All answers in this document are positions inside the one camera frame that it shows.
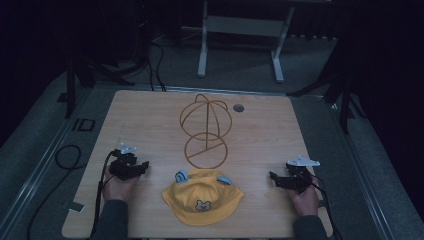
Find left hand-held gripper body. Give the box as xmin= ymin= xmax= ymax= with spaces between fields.
xmin=108 ymin=142 xmax=139 ymax=182

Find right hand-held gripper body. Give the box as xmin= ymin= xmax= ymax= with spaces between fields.
xmin=282 ymin=155 xmax=321 ymax=195

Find yellow bucket hat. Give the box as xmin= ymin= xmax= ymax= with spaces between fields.
xmin=161 ymin=168 xmax=245 ymax=227

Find wire hat stand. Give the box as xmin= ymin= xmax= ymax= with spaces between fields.
xmin=179 ymin=93 xmax=233 ymax=170

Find person's left hand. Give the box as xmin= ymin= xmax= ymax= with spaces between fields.
xmin=101 ymin=172 xmax=140 ymax=203

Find person's right hand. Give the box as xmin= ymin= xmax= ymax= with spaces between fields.
xmin=288 ymin=176 xmax=320 ymax=218

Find grey tape piece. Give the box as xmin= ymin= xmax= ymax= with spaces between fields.
xmin=68 ymin=201 xmax=86 ymax=213

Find black metal stand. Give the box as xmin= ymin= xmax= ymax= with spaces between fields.
xmin=63 ymin=49 xmax=136 ymax=120
xmin=285 ymin=33 xmax=368 ymax=135

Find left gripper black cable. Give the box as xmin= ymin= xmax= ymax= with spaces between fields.
xmin=89 ymin=150 xmax=118 ymax=240

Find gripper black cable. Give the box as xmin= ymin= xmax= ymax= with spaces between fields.
xmin=89 ymin=150 xmax=118 ymax=240
xmin=311 ymin=174 xmax=345 ymax=240

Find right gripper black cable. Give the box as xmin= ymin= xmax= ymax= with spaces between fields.
xmin=311 ymin=174 xmax=345 ymax=240

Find black looped floor cable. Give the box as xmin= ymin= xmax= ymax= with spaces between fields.
xmin=26 ymin=144 xmax=83 ymax=240

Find black hanging cables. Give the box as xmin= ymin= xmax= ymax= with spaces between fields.
xmin=145 ymin=39 xmax=168 ymax=93

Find white metal table frame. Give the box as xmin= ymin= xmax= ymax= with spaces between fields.
xmin=196 ymin=0 xmax=296 ymax=84

